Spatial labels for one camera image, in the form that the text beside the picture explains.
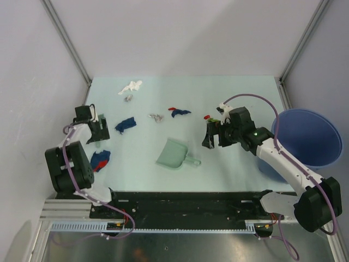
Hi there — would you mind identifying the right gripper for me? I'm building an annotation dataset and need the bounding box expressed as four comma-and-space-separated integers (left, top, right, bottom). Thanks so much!
202, 120, 242, 149

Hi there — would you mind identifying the green and red scrap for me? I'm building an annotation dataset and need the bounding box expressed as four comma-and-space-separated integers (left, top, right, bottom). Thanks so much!
204, 115, 219, 123

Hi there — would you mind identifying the green hand brush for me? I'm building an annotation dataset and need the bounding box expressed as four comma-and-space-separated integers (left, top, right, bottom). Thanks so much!
95, 114, 110, 148

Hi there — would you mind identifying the blue and red scrap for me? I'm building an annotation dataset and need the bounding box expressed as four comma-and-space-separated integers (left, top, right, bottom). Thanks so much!
168, 107, 191, 118

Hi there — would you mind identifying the green dustpan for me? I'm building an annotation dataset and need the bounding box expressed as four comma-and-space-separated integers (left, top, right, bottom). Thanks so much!
156, 138, 201, 170

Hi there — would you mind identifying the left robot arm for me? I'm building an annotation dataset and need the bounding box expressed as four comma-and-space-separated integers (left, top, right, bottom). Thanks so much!
45, 104, 121, 218

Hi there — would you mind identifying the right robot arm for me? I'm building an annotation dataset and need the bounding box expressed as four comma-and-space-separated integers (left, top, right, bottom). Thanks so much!
202, 104, 342, 235

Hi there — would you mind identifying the dark blue paper scrap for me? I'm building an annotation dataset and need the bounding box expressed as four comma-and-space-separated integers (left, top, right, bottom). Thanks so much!
115, 117, 136, 134

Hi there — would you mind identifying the small grey paper scrap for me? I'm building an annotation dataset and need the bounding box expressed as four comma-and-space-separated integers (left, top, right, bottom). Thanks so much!
124, 95, 133, 102

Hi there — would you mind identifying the white paper scrap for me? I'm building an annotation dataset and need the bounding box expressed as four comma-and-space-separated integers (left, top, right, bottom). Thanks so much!
118, 80, 143, 95

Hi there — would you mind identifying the silver foil paper scrap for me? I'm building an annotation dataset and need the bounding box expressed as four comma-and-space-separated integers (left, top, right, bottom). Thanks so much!
148, 114, 164, 123

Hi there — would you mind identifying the blue plastic bucket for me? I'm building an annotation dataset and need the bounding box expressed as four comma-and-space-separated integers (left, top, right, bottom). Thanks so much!
256, 108, 344, 183

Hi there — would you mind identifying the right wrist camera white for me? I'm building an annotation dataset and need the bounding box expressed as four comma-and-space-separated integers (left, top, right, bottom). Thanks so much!
216, 103, 233, 123

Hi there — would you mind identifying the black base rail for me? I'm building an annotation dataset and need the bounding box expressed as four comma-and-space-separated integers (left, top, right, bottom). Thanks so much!
54, 190, 284, 230

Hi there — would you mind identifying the left aluminium frame post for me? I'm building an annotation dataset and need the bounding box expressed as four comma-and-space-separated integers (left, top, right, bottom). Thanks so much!
39, 0, 92, 87

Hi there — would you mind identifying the aluminium frame post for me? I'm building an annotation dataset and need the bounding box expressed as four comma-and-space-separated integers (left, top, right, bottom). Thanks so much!
39, 0, 92, 87
279, 0, 333, 84

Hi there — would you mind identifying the grey cable duct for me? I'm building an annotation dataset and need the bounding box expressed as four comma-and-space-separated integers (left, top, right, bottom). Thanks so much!
50, 221, 272, 234

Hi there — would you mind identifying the right aluminium frame post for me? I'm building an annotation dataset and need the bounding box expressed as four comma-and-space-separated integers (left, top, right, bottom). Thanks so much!
279, 0, 333, 84

